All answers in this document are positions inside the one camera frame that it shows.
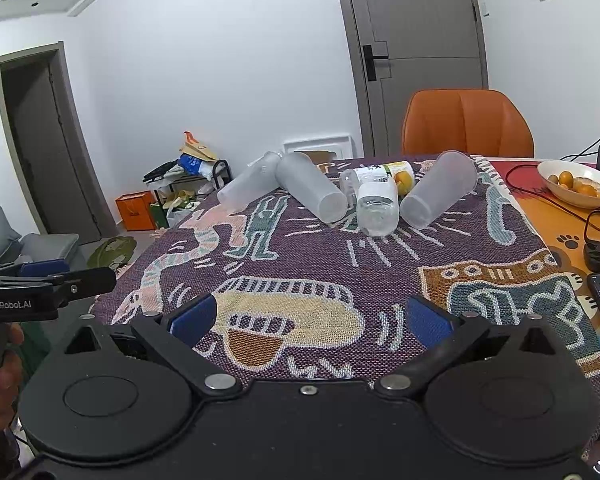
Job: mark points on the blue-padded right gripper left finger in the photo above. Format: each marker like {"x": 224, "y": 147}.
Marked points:
{"x": 170, "y": 339}

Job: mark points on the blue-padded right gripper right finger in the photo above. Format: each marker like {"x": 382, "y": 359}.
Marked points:
{"x": 447, "y": 338}

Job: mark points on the vitamin C label cup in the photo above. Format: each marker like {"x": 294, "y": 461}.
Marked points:
{"x": 401, "y": 173}

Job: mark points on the clear white-label cup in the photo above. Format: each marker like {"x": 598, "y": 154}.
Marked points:
{"x": 372, "y": 193}

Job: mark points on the frosted cup right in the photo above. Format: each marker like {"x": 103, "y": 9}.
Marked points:
{"x": 452, "y": 176}

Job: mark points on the frosted cup far left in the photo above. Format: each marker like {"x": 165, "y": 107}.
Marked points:
{"x": 256, "y": 181}

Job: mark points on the frosted tall cup centre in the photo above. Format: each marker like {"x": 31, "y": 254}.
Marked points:
{"x": 298, "y": 175}

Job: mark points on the person's left hand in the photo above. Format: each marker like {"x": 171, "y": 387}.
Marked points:
{"x": 10, "y": 380}

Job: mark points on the grey sofa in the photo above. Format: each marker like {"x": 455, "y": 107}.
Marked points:
{"x": 37, "y": 254}

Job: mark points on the orange cardboard box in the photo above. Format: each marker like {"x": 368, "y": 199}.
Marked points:
{"x": 134, "y": 210}

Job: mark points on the purple patterned woven blanket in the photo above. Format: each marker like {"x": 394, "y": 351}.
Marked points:
{"x": 300, "y": 298}

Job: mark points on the black cluttered shelf rack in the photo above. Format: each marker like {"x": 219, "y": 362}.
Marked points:
{"x": 179, "y": 185}

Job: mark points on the orange cartoon tablecloth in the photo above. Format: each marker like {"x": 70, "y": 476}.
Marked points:
{"x": 560, "y": 225}

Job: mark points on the white bowl of oranges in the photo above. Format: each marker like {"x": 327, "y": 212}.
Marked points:
{"x": 575, "y": 184}

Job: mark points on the orange leather chair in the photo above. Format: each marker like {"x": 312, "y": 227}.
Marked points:
{"x": 472, "y": 121}

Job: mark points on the white foam packaging frame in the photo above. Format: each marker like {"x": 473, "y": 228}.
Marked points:
{"x": 336, "y": 146}

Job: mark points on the grey door with handle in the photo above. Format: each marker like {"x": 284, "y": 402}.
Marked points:
{"x": 398, "y": 47}

